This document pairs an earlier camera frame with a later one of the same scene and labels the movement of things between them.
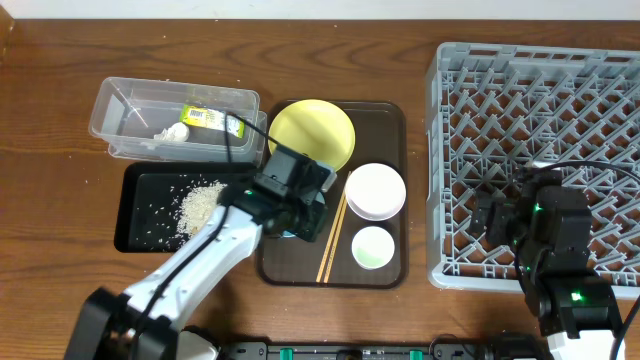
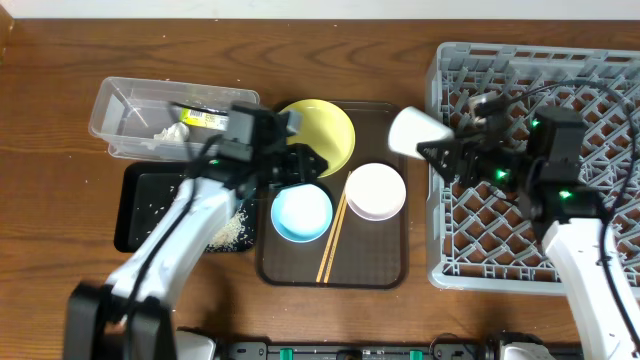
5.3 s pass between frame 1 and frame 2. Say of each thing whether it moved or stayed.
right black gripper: moved
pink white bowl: stayed
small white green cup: moved
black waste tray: stayed
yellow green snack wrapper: stayed
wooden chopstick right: stayed
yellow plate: stayed
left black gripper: moved
